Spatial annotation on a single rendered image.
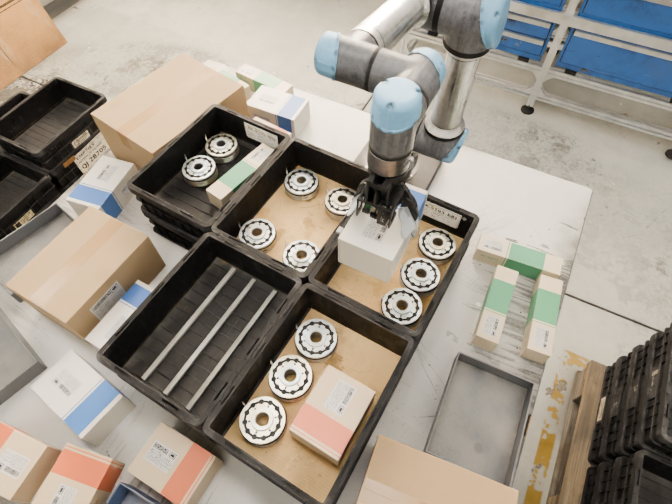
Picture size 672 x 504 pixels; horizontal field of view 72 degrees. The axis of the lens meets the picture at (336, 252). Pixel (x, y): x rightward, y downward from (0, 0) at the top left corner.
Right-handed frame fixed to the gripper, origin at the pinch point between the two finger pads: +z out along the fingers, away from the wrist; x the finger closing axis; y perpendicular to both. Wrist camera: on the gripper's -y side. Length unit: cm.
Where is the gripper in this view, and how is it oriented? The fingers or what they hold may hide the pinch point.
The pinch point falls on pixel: (383, 221)
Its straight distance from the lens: 99.7
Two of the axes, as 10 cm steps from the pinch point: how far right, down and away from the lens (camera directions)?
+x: 8.9, 3.8, -2.5
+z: 0.0, 5.3, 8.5
